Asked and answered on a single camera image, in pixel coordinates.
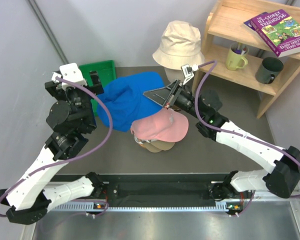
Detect cream bucket hat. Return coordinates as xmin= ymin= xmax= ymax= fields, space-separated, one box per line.
xmin=152 ymin=20 xmax=205 ymax=70

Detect green plastic bin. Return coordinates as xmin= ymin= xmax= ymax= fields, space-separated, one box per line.
xmin=78 ymin=60 xmax=117 ymax=87

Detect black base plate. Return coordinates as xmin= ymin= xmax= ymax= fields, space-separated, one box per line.
xmin=49 ymin=172 xmax=266 ymax=208

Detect pens in mug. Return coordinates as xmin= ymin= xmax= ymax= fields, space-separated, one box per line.
xmin=233 ymin=42 xmax=247 ymax=55

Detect purple treehouse book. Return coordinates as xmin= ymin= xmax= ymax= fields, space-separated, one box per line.
xmin=250 ymin=9 xmax=300 ymax=58

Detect blue item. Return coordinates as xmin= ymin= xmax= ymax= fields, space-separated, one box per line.
xmin=97 ymin=71 xmax=164 ymax=132

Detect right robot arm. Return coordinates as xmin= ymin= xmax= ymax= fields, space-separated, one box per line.
xmin=143 ymin=80 xmax=300 ymax=199

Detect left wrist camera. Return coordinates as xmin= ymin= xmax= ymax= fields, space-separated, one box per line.
xmin=51 ymin=63 xmax=88 ymax=91

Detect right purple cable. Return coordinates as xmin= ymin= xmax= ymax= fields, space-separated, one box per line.
xmin=193 ymin=59 xmax=300 ymax=217

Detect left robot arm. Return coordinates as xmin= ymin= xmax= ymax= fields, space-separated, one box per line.
xmin=0 ymin=70 xmax=104 ymax=225

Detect aluminium rail frame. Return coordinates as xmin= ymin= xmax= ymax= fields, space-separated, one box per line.
xmin=22 ymin=179 xmax=300 ymax=240

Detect pink white baseball cap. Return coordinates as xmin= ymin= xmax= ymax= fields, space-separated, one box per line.
xmin=130 ymin=108 xmax=189 ymax=143

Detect wooden mushroom hat stand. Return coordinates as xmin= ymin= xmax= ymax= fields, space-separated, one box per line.
xmin=137 ymin=143 xmax=147 ymax=150

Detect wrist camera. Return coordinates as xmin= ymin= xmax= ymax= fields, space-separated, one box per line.
xmin=181 ymin=64 xmax=199 ymax=85
xmin=51 ymin=63 xmax=88 ymax=91

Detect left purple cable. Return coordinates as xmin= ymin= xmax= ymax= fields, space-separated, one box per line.
xmin=0 ymin=76 xmax=114 ymax=218

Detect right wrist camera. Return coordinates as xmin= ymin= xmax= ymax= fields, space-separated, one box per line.
xmin=181 ymin=64 xmax=199 ymax=85

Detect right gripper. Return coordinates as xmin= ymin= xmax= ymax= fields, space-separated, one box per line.
xmin=144 ymin=79 xmax=205 ymax=120

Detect light green mug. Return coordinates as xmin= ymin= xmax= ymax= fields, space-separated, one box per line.
xmin=225 ymin=42 xmax=249 ymax=71

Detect dark grey mug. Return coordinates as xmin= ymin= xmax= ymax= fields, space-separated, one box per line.
xmin=255 ymin=57 xmax=284 ymax=84

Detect wooden shelf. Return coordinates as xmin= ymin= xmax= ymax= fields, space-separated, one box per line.
xmin=191 ymin=0 xmax=300 ymax=119

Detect cream mannequin head stand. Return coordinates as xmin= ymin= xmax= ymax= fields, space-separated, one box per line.
xmin=164 ymin=67 xmax=195 ymax=86

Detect purple cable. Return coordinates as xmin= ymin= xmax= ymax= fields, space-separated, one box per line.
xmin=193 ymin=59 xmax=300 ymax=217
xmin=0 ymin=76 xmax=114 ymax=218

